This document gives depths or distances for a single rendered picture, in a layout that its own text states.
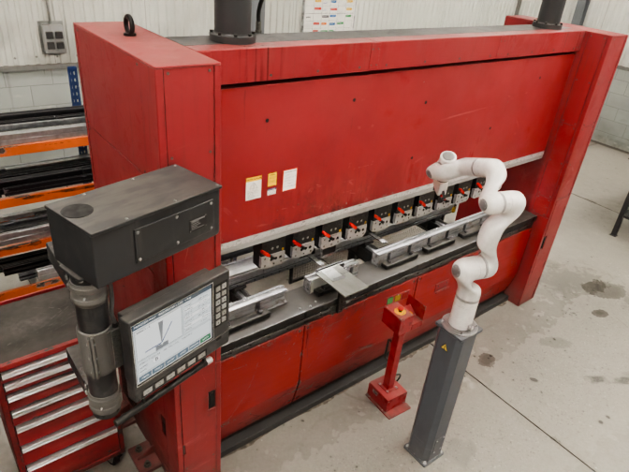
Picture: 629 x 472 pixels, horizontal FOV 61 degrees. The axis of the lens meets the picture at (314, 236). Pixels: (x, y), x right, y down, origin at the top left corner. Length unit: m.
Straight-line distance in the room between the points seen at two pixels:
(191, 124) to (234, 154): 0.44
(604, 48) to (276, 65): 2.63
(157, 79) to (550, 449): 3.22
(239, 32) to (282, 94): 0.32
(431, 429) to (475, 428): 0.59
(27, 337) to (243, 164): 1.29
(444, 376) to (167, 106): 2.00
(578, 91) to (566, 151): 0.45
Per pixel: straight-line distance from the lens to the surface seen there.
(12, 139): 3.89
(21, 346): 2.80
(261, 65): 2.33
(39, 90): 6.48
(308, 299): 3.11
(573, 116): 4.46
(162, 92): 1.92
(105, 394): 2.11
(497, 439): 3.85
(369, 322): 3.53
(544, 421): 4.11
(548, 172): 4.61
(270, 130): 2.46
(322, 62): 2.52
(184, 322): 1.99
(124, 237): 1.67
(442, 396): 3.14
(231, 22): 2.33
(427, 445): 3.43
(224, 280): 2.03
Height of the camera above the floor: 2.73
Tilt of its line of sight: 30 degrees down
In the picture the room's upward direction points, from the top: 6 degrees clockwise
